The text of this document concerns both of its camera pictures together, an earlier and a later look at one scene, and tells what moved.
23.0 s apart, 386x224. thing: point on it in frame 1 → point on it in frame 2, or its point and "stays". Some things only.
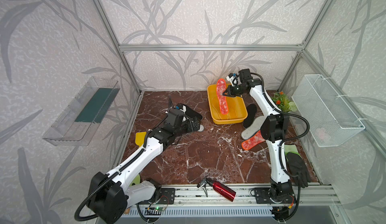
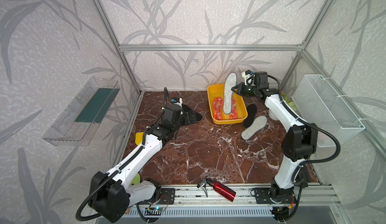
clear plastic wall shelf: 77,124 stays
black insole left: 191,111 stays
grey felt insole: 254,128 stays
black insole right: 252,110 stays
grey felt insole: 201,128 → 230,82
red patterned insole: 253,141 → 233,115
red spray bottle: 218,187 stays
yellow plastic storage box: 236,111 stays
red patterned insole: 221,87 → 217,107
